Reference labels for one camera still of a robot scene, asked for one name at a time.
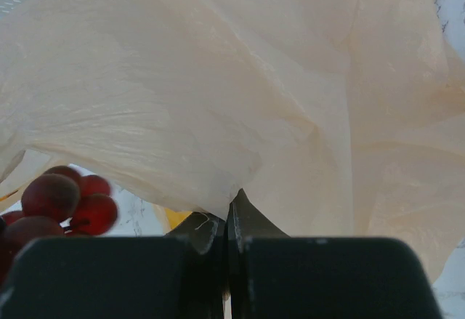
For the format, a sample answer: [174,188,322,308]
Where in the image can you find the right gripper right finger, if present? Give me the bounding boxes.
[227,190,442,319]

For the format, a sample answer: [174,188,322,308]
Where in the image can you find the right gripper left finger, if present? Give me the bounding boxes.
[1,213,225,318]

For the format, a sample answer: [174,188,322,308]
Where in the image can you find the fake dark red grapes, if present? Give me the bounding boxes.
[1,166,118,281]

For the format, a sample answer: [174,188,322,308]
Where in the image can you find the peach banana-print plastic bag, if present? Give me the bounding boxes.
[1,0,464,280]

